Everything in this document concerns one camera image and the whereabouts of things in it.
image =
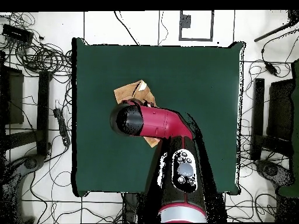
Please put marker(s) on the tan terry towel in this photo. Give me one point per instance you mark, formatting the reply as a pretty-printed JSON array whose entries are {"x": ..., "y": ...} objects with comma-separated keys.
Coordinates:
[{"x": 126, "y": 92}]

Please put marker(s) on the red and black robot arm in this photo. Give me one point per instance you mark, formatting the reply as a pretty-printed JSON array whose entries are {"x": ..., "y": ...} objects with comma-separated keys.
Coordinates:
[{"x": 158, "y": 121}]

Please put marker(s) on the dark flat panel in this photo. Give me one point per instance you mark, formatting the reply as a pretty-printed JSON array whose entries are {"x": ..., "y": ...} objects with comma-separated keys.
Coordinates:
[
  {"x": 280, "y": 109},
  {"x": 15, "y": 98}
]

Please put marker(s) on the dark green table cloth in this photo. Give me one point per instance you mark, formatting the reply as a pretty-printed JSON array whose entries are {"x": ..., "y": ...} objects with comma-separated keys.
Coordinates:
[{"x": 198, "y": 93}]

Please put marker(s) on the black power strip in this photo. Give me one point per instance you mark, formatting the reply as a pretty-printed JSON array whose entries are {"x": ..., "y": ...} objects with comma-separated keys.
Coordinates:
[{"x": 62, "y": 128}]

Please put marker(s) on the black stand base foot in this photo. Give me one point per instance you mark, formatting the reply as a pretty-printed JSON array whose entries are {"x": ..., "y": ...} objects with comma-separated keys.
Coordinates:
[
  {"x": 273, "y": 171},
  {"x": 30, "y": 162}
]

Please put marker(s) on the black power adapter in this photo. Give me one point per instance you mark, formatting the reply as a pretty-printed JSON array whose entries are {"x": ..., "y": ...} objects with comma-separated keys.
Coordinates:
[{"x": 271, "y": 68}]

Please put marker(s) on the black rod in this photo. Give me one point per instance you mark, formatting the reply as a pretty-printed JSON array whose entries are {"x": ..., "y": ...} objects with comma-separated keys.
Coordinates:
[{"x": 275, "y": 31}]

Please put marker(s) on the black rectangular box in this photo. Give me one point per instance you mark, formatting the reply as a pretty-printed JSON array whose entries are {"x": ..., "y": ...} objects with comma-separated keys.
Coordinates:
[{"x": 17, "y": 33}]

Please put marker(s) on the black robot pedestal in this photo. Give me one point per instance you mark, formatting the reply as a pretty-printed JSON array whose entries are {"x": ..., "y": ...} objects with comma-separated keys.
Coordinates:
[{"x": 130, "y": 207}]

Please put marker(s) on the black upright post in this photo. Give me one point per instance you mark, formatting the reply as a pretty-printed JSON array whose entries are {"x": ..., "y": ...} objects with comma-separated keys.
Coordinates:
[
  {"x": 43, "y": 112},
  {"x": 258, "y": 112}
]

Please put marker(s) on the grey square floor frame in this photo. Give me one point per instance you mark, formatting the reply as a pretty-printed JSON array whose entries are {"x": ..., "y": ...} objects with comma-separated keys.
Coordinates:
[{"x": 212, "y": 25}]

